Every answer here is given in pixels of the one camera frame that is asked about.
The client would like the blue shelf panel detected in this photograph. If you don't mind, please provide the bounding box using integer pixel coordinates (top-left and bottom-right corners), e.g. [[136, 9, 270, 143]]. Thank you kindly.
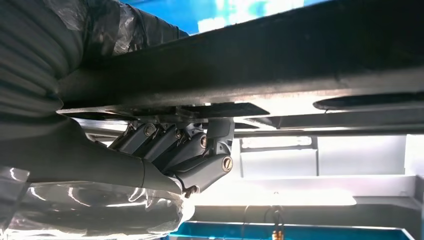
[[120, 0, 330, 36]]

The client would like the grey rack frame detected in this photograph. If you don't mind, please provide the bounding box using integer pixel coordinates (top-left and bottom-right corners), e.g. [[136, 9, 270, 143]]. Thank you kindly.
[[190, 134, 424, 239]]

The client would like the black cable gold plug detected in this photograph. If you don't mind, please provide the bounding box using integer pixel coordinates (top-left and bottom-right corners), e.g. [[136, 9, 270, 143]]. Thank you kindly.
[[243, 205, 286, 240]]

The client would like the blue tray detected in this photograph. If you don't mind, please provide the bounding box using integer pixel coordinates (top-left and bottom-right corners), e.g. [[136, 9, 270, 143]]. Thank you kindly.
[[167, 221, 417, 240]]

